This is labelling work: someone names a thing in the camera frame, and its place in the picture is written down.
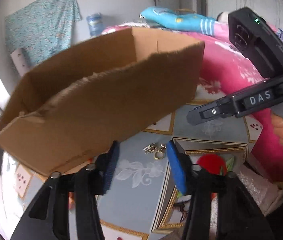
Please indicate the light blue blanket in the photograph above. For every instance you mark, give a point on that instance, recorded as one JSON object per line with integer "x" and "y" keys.
{"x": 176, "y": 20}

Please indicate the floral teal cloth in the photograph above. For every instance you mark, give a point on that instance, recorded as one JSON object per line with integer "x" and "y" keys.
{"x": 44, "y": 25}

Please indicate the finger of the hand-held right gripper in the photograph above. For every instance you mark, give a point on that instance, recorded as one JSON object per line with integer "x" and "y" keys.
{"x": 206, "y": 112}

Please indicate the small gold jewellery pieces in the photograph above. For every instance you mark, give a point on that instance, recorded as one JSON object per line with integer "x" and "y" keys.
{"x": 149, "y": 148}

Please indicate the blue water jug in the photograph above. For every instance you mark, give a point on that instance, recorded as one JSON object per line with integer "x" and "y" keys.
{"x": 95, "y": 25}

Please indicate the white paper roll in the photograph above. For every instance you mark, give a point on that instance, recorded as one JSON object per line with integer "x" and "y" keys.
{"x": 19, "y": 61}

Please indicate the black white plush toy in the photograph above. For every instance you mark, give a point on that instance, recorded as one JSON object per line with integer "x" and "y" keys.
{"x": 222, "y": 16}

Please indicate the small silver charm cluster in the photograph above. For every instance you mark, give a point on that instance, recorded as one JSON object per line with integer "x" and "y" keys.
{"x": 162, "y": 146}

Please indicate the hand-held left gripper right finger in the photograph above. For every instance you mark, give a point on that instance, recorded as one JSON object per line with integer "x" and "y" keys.
{"x": 177, "y": 170}

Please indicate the brown cardboard box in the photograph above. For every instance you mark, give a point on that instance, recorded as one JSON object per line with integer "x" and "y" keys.
{"x": 94, "y": 100}

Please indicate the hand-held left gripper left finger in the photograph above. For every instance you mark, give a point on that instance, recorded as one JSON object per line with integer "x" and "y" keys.
{"x": 111, "y": 165}

